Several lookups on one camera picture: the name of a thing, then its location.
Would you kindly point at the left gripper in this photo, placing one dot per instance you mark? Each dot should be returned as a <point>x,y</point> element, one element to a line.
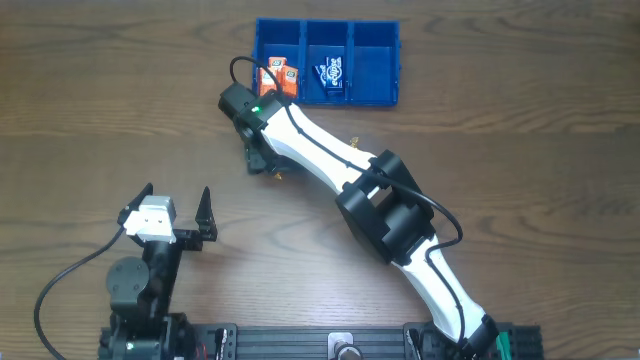
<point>189,240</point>

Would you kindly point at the gold candy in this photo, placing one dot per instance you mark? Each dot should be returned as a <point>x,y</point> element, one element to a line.
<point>354,142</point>
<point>277,176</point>

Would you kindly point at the blue candy pack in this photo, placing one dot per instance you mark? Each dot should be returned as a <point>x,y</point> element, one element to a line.
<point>318,75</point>
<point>335,70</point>

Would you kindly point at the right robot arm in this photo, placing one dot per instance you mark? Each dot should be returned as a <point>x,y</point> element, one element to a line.
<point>310,145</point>

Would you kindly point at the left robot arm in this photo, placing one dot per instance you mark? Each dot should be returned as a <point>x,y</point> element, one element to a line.
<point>127,280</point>

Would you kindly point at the blue tray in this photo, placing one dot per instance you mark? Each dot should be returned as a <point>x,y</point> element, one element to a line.
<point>375,75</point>

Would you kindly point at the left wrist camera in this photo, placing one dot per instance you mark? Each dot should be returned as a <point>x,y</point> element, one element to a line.
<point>152,220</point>

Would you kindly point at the mounting rail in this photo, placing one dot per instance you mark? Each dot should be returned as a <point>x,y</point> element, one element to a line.
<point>290,342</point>

